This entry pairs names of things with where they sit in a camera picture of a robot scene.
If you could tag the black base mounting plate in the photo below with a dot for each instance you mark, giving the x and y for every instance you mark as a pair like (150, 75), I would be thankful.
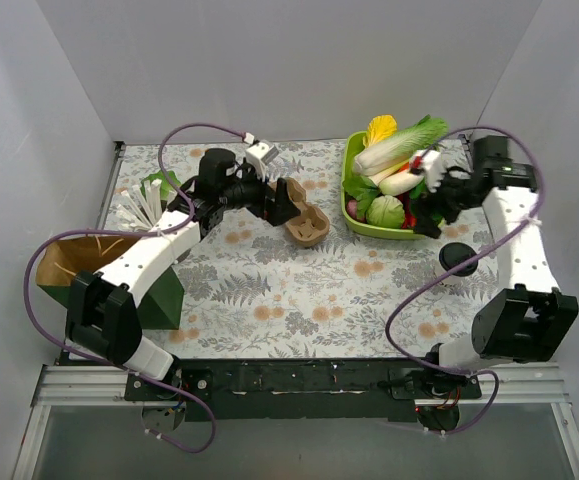
(385, 388)

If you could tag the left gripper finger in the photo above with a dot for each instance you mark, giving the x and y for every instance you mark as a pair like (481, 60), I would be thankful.
(279, 216)
(289, 192)

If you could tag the white paper coffee cup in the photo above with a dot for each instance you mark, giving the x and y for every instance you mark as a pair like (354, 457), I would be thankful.
(453, 281)

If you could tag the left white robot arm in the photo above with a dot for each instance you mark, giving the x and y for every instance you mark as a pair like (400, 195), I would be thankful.
(102, 312)

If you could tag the white radish toy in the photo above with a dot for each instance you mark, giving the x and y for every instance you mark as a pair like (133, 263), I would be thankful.
(400, 183)

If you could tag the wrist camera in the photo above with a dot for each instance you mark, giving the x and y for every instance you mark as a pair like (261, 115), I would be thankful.
(429, 165)
(260, 154)

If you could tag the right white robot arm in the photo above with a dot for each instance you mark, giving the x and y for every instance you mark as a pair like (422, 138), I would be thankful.
(528, 318)

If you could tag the green plastic basket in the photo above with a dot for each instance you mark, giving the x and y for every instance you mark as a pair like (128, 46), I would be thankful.
(353, 147)

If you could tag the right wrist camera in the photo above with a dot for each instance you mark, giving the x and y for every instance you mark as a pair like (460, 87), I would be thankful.
(429, 165)

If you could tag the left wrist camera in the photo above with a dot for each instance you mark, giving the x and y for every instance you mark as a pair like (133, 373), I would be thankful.
(260, 154)

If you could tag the brown pulp cup carrier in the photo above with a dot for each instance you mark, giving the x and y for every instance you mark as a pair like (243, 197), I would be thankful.
(312, 226)

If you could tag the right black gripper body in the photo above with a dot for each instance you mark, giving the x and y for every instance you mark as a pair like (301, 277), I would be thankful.
(439, 201)

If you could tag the small bok choy toy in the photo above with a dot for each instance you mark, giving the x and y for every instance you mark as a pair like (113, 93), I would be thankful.
(166, 180)

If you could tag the aluminium frame rail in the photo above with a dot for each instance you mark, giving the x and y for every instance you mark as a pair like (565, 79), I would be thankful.
(88, 385)

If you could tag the yellow leafy vegetable toy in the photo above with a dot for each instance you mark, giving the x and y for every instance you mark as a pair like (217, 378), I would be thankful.
(380, 128)

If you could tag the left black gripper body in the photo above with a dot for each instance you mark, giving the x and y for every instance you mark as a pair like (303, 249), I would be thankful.
(273, 201)

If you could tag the red pepper toy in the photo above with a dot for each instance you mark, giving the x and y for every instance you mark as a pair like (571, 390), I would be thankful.
(405, 198)

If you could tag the brown green paper bag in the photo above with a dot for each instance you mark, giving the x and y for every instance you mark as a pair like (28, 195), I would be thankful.
(159, 309)

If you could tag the large napa cabbage toy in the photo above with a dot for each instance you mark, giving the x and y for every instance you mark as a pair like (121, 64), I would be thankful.
(400, 146)

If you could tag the purple onion toy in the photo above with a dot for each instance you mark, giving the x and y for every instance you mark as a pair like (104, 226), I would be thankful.
(351, 209)

